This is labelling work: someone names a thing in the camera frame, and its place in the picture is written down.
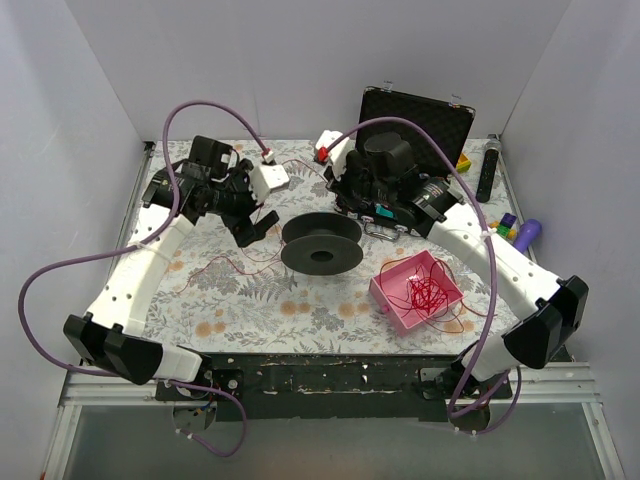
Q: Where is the purple cable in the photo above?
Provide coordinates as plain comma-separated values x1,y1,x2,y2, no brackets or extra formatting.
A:
339,115,524,436
18,99,276,459

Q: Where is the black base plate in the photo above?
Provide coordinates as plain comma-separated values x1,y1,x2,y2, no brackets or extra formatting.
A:
154,352,514,421

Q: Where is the colourful toy block stack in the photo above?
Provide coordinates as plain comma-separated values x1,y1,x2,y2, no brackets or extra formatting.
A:
489,213,517,241

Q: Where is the black remote control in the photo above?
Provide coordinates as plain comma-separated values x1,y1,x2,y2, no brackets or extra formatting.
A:
475,138,501,203

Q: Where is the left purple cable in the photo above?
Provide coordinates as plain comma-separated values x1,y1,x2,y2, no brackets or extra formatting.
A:
18,99,276,459

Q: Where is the floral table mat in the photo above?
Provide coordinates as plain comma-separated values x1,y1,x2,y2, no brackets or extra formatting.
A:
95,138,556,357

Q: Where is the purple cylindrical toy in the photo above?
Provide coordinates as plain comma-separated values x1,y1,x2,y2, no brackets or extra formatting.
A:
512,219,542,253

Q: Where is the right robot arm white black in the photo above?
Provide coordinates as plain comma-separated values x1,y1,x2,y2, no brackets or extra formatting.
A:
315,130,589,398

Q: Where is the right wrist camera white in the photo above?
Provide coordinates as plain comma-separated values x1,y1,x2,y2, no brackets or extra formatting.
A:
314,130,351,180

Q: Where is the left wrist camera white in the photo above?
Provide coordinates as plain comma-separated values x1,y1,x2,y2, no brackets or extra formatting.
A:
249,164,290,205

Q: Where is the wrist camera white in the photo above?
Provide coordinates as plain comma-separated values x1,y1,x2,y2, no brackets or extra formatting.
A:
249,164,290,205
314,130,351,180

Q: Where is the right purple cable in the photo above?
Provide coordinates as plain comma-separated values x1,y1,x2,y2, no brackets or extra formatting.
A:
339,115,524,436

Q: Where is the pink open box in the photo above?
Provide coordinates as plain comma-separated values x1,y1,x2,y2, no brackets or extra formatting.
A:
369,250,464,336

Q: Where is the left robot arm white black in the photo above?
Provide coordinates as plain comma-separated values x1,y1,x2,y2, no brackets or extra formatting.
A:
63,136,289,400

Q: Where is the black poker chip case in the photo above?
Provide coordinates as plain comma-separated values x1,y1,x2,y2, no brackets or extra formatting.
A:
333,85,476,241

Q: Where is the teal object in case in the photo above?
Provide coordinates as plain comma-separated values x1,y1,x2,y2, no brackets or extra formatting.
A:
375,204,396,220

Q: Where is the black filament spool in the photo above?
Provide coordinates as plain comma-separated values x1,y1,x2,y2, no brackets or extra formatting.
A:
281,212,364,276

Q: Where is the yellow green toy block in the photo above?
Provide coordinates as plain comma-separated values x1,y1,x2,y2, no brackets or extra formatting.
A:
456,153,472,174

